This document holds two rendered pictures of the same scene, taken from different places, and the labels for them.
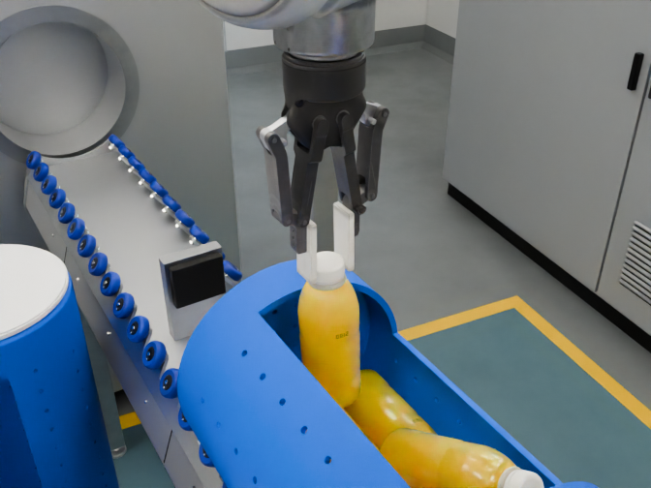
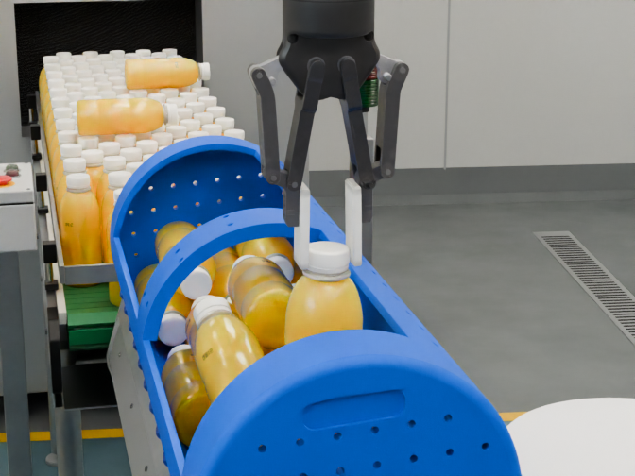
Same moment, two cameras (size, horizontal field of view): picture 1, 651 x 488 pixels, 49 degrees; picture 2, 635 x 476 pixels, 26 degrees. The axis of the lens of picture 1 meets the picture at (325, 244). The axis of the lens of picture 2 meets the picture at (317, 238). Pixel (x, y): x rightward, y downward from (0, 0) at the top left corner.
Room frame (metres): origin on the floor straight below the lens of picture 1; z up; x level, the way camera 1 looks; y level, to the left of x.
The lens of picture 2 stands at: (1.70, 0.36, 1.63)
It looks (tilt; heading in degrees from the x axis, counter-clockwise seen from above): 16 degrees down; 199
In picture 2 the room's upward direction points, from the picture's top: straight up
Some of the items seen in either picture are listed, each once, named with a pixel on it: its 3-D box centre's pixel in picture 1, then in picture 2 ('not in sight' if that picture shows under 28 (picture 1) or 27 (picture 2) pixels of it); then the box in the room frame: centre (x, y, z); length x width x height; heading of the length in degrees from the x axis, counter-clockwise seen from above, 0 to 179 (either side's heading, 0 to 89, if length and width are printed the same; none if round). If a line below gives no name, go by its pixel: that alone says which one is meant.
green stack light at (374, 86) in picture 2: not in sight; (362, 91); (-0.68, -0.37, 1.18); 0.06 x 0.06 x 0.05
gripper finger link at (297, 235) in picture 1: (290, 230); (373, 191); (0.61, 0.03, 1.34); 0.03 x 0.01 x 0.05; 121
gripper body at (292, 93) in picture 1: (324, 98); (328, 41); (0.63, 0.00, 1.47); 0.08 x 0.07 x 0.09; 121
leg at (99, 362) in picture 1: (100, 374); not in sight; (1.53, 0.64, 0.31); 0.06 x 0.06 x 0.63; 31
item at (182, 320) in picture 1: (197, 293); not in sight; (0.97, 0.21, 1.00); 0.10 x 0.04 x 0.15; 121
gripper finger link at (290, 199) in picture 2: (357, 209); (281, 195); (0.65, -0.03, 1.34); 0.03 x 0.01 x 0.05; 121
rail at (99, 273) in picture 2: not in sight; (190, 267); (-0.24, -0.52, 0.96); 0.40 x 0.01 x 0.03; 121
